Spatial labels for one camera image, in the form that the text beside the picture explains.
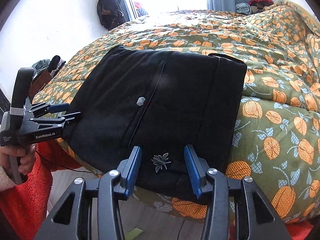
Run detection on black bag by window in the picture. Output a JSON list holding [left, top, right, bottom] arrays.
[[97, 0, 125, 30]]

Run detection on black pants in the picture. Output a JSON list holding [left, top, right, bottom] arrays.
[[63, 46, 247, 202]]

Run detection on person's left hand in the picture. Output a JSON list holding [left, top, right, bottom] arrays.
[[0, 145, 36, 177]]

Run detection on brown wooden dresser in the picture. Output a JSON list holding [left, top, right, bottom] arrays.
[[28, 69, 52, 100]]

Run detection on pile of clothes by curtain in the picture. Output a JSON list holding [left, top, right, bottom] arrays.
[[235, 0, 274, 15]]

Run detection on red fleece garment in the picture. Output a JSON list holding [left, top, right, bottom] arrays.
[[1, 140, 80, 239]]

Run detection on green orange floral comforter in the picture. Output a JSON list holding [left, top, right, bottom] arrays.
[[33, 0, 319, 223]]

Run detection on grey cloth on dresser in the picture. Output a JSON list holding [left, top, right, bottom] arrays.
[[32, 55, 66, 80]]

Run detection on black cable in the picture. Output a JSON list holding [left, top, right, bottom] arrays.
[[35, 151, 93, 173]]

